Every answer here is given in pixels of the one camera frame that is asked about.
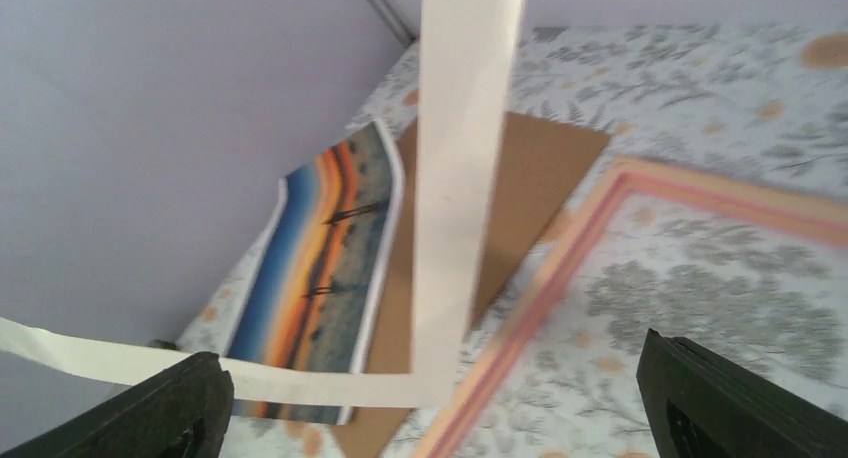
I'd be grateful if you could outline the white mat board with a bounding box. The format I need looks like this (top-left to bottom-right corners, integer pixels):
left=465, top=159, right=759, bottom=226
left=1, top=0, right=524, bottom=407

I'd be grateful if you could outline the aluminium corner post left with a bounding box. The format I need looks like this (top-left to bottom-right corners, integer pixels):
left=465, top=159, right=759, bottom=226
left=366, top=0, right=418, bottom=48

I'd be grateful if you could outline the pink wooden picture frame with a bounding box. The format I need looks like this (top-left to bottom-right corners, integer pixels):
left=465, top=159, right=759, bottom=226
left=413, top=157, right=847, bottom=457

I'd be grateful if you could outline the brown cardboard backing board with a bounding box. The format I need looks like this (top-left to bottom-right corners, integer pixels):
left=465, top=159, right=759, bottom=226
left=331, top=110, right=612, bottom=458

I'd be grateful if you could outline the sunset photo print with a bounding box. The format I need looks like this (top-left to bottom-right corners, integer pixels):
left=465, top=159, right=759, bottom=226
left=221, top=118, right=407, bottom=426

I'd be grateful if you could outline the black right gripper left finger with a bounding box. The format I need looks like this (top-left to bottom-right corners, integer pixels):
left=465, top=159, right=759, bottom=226
left=1, top=352, right=234, bottom=458

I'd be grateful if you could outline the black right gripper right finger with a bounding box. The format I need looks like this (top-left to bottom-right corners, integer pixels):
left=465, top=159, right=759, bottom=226
left=637, top=329, right=847, bottom=458

